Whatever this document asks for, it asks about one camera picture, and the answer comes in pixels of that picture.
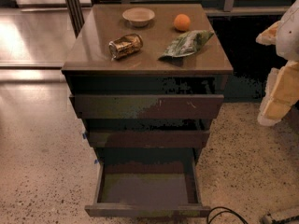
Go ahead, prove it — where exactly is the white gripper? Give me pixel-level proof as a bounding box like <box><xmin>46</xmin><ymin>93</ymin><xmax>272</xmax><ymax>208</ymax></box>
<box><xmin>256</xmin><ymin>21</ymin><xmax>299</xmax><ymax>126</ymax></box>

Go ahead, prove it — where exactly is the drawer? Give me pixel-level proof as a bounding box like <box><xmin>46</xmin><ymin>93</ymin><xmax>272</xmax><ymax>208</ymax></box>
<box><xmin>85</xmin><ymin>160</ymin><xmax>210</xmax><ymax>219</ymax></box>
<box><xmin>87</xmin><ymin>130</ymin><xmax>209</xmax><ymax>147</ymax></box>
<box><xmin>70</xmin><ymin>94</ymin><xmax>223</xmax><ymax>119</ymax></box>

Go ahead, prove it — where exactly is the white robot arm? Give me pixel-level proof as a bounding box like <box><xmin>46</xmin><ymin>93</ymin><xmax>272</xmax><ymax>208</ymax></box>
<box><xmin>256</xmin><ymin>0</ymin><xmax>299</xmax><ymax>126</ymax></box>

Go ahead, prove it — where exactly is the brown drawer cabinet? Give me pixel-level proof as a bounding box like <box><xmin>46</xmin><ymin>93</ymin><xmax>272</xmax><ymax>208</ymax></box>
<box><xmin>62</xmin><ymin>5</ymin><xmax>233</xmax><ymax>157</ymax></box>

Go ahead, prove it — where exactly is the green chip bag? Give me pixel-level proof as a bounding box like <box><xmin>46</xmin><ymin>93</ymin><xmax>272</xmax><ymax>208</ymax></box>
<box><xmin>159</xmin><ymin>30</ymin><xmax>214</xmax><ymax>60</ymax></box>

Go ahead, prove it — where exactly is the orange fruit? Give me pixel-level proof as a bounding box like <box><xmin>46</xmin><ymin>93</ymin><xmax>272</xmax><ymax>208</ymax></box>
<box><xmin>174</xmin><ymin>14</ymin><xmax>191</xmax><ymax>32</ymax></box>

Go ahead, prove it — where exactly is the beige ceramic bowl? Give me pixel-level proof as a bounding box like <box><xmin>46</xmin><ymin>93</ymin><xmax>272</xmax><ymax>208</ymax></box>
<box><xmin>122</xmin><ymin>7</ymin><xmax>155</xmax><ymax>27</ymax></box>

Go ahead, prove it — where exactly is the gold crushed soda can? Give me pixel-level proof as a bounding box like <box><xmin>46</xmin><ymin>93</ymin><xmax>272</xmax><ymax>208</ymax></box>
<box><xmin>108</xmin><ymin>34</ymin><xmax>143</xmax><ymax>60</ymax></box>

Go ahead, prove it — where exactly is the grey power strip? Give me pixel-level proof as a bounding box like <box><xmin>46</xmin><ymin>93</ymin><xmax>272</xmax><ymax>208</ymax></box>
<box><xmin>261</xmin><ymin>206</ymin><xmax>299</xmax><ymax>224</ymax></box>

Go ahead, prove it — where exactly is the black floor cable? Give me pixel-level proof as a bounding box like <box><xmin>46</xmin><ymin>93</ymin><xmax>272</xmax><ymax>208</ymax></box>
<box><xmin>206</xmin><ymin>206</ymin><xmax>249</xmax><ymax>224</ymax></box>

